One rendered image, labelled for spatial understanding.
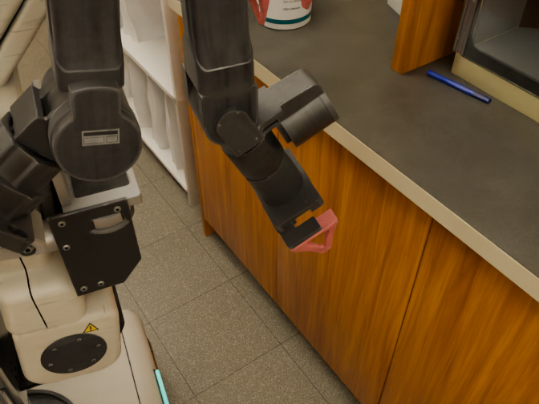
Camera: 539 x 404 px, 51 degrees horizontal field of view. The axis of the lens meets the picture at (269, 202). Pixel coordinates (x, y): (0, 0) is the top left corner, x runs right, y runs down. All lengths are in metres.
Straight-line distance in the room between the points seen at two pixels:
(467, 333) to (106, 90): 0.79
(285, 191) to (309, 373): 1.16
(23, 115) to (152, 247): 1.58
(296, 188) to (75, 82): 0.29
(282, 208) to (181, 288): 1.31
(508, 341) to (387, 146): 0.38
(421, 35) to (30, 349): 0.90
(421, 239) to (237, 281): 1.03
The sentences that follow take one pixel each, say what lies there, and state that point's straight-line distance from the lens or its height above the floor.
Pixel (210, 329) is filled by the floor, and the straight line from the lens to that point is 1.85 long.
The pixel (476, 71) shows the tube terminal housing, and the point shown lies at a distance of 1.18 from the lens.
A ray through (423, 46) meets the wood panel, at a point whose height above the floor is 0.99.
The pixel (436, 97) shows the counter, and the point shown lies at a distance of 1.14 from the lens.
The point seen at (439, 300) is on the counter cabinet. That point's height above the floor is 0.70.
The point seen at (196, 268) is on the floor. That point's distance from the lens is 2.00.
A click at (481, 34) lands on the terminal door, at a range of 1.14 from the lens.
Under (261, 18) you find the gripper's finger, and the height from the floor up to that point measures 1.11.
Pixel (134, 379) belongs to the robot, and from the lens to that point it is 1.48.
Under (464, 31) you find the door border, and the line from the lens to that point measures 1.16.
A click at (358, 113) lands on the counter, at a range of 1.06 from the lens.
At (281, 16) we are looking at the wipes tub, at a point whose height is 0.97.
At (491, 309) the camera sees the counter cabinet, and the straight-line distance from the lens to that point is 1.00.
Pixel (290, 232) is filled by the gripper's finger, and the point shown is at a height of 1.05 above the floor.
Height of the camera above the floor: 1.55
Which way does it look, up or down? 44 degrees down
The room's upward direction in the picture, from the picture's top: straight up
